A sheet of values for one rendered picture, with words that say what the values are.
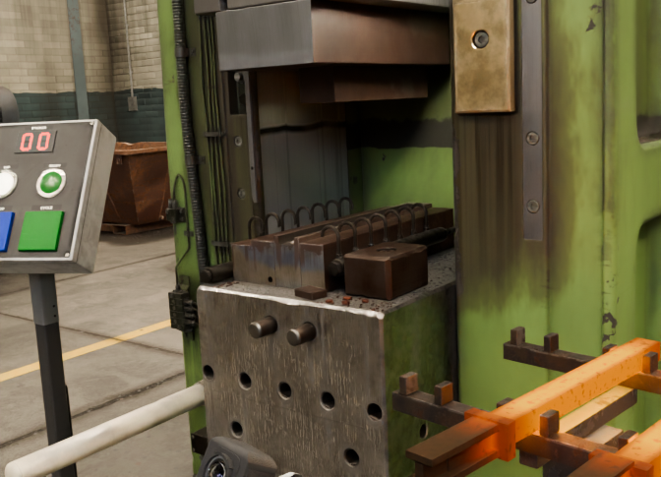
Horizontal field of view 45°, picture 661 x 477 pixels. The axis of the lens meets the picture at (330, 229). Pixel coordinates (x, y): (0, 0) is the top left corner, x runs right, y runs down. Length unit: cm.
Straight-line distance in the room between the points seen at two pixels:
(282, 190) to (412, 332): 48
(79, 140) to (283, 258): 48
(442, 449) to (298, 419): 63
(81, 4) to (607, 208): 1024
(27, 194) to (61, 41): 935
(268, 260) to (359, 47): 38
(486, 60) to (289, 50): 30
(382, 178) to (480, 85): 58
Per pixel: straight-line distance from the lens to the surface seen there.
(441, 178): 166
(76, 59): 1097
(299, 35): 124
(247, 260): 136
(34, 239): 151
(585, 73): 118
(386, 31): 139
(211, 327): 136
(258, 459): 51
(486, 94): 120
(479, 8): 121
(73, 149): 156
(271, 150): 154
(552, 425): 77
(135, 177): 771
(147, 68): 1075
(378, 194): 175
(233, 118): 154
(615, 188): 117
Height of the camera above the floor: 121
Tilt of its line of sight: 9 degrees down
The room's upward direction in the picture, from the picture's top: 3 degrees counter-clockwise
